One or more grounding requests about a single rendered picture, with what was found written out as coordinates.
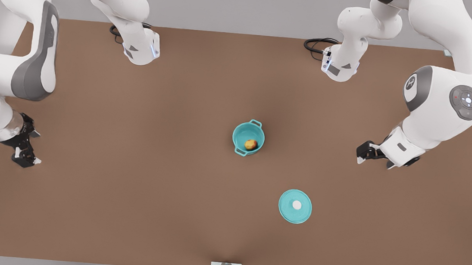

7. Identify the teal lid with white knob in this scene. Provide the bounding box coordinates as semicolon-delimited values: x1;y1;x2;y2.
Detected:
277;187;314;226

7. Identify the teal pot with handles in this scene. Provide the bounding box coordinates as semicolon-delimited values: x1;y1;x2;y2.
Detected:
230;117;267;159

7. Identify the black cable loop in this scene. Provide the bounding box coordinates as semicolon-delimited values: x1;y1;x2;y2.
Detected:
108;19;153;49
302;36;341;63

